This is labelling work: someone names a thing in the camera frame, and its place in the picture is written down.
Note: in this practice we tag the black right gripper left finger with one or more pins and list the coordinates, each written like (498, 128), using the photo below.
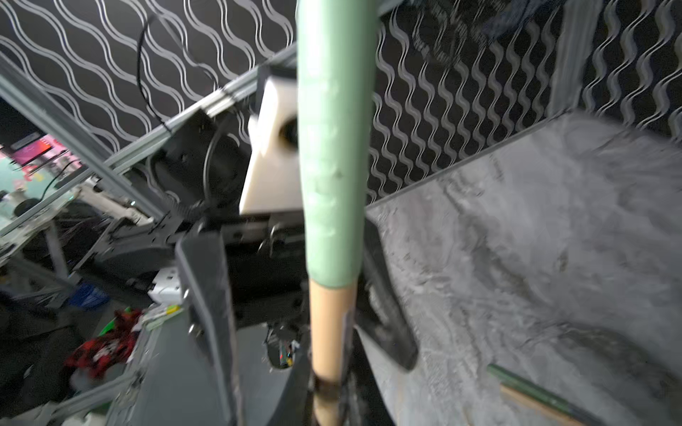
(295, 404)

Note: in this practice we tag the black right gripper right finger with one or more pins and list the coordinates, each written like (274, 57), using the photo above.
(363, 403)

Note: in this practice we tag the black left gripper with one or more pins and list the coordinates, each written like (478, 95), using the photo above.
(240, 272)

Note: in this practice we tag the green pen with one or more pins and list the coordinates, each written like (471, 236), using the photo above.
(533, 390)

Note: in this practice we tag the tan pen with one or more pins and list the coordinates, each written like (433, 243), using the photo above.
(332, 321)
(529, 402)

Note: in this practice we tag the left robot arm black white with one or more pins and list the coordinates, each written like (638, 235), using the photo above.
(201, 172)

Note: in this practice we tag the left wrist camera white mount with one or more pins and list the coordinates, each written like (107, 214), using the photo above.
(272, 182)

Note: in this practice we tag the aluminium left horizontal rail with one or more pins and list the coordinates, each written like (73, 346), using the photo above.
(33, 102)

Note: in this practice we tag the aluminium corner frame post left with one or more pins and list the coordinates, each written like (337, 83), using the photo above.
(580, 19)

